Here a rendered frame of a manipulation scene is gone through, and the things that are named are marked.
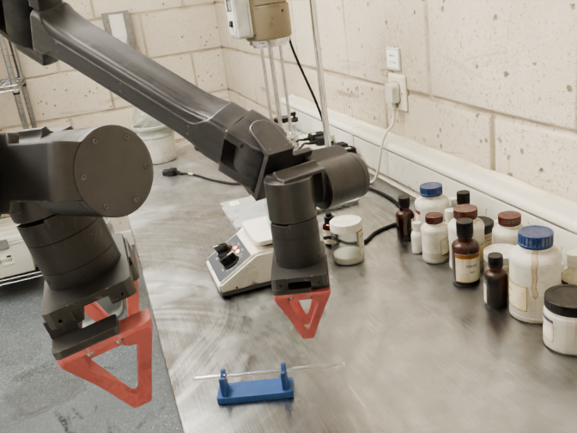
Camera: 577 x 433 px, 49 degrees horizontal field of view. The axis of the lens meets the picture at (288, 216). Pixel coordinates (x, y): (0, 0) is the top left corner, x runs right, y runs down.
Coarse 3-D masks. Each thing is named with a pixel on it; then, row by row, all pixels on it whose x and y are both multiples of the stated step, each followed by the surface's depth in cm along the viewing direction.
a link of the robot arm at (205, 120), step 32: (32, 0) 80; (32, 32) 82; (64, 32) 80; (96, 32) 81; (96, 64) 79; (128, 64) 78; (160, 64) 80; (128, 96) 79; (160, 96) 76; (192, 96) 77; (192, 128) 76; (224, 128) 74; (224, 160) 77; (256, 160) 74
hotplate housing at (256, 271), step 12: (228, 240) 120; (240, 240) 117; (252, 252) 110; (264, 252) 110; (252, 264) 109; (264, 264) 110; (228, 276) 109; (240, 276) 109; (252, 276) 110; (264, 276) 111; (228, 288) 109; (240, 288) 110; (252, 288) 111
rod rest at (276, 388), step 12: (228, 384) 84; (240, 384) 84; (252, 384) 83; (264, 384) 83; (276, 384) 83; (288, 384) 82; (228, 396) 82; (240, 396) 81; (252, 396) 81; (264, 396) 81; (276, 396) 81; (288, 396) 81
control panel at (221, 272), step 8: (232, 240) 119; (232, 248) 116; (240, 248) 114; (216, 256) 118; (240, 256) 112; (248, 256) 110; (216, 264) 115; (240, 264) 109; (216, 272) 113; (224, 272) 111
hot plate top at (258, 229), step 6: (264, 216) 120; (246, 222) 119; (252, 222) 119; (258, 222) 118; (264, 222) 118; (246, 228) 116; (252, 228) 116; (258, 228) 115; (264, 228) 115; (252, 234) 113; (258, 234) 112; (264, 234) 112; (270, 234) 112; (252, 240) 111; (258, 240) 110; (264, 240) 109; (270, 240) 110
